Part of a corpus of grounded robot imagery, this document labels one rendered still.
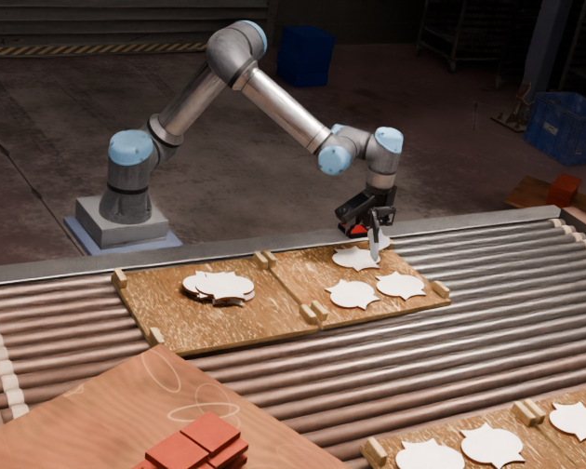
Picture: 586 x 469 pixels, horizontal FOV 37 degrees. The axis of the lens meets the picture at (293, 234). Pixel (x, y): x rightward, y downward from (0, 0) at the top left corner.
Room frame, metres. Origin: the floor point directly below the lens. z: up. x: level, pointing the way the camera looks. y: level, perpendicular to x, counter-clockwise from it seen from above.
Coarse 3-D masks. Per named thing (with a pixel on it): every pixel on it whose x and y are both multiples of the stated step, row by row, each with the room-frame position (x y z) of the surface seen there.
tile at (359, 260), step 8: (352, 248) 2.20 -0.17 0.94; (336, 256) 2.14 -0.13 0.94; (344, 256) 2.15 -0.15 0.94; (352, 256) 2.16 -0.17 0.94; (360, 256) 2.17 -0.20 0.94; (368, 256) 2.18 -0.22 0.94; (336, 264) 2.11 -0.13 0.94; (344, 264) 2.10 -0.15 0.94; (352, 264) 2.11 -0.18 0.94; (360, 264) 2.12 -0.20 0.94; (368, 264) 2.13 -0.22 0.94; (376, 264) 2.14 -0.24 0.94
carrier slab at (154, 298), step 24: (216, 264) 2.00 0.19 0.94; (240, 264) 2.02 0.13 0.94; (120, 288) 1.80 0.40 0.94; (144, 288) 1.82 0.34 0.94; (168, 288) 1.84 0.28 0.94; (264, 288) 1.92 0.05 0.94; (144, 312) 1.72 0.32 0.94; (168, 312) 1.74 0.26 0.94; (192, 312) 1.75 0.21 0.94; (216, 312) 1.77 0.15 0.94; (240, 312) 1.79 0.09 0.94; (264, 312) 1.81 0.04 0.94; (288, 312) 1.83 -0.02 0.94; (144, 336) 1.64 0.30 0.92; (168, 336) 1.64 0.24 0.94; (192, 336) 1.66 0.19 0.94; (216, 336) 1.67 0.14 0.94; (240, 336) 1.69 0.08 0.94; (264, 336) 1.71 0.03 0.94; (288, 336) 1.74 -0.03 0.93
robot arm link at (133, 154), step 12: (120, 132) 2.24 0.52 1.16; (132, 132) 2.25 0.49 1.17; (144, 132) 2.26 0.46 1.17; (120, 144) 2.17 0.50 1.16; (132, 144) 2.18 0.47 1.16; (144, 144) 2.19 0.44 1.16; (156, 144) 2.27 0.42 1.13; (120, 156) 2.15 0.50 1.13; (132, 156) 2.15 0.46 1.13; (144, 156) 2.18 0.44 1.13; (156, 156) 2.24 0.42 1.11; (108, 168) 2.18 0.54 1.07; (120, 168) 2.15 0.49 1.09; (132, 168) 2.15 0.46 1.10; (144, 168) 2.18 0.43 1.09; (108, 180) 2.18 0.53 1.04; (120, 180) 2.15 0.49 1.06; (132, 180) 2.16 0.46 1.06; (144, 180) 2.18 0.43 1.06
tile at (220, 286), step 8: (232, 272) 1.92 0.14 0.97; (200, 280) 1.85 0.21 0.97; (208, 280) 1.86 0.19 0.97; (216, 280) 1.86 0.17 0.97; (224, 280) 1.87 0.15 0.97; (232, 280) 1.88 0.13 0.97; (240, 280) 1.88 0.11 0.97; (248, 280) 1.89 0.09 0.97; (200, 288) 1.81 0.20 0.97; (208, 288) 1.82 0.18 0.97; (216, 288) 1.82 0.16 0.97; (224, 288) 1.83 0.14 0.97; (232, 288) 1.84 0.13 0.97; (240, 288) 1.84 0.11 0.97; (248, 288) 1.85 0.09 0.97; (216, 296) 1.79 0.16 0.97; (224, 296) 1.80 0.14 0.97; (232, 296) 1.80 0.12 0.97; (240, 296) 1.81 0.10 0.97
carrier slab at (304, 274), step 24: (288, 264) 2.07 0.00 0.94; (312, 264) 2.09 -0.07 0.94; (384, 264) 2.16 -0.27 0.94; (408, 264) 2.18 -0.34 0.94; (288, 288) 1.94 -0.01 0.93; (312, 288) 1.96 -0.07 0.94; (432, 288) 2.07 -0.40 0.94; (336, 312) 1.87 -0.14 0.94; (360, 312) 1.89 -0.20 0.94; (384, 312) 1.91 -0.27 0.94; (408, 312) 1.94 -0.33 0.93
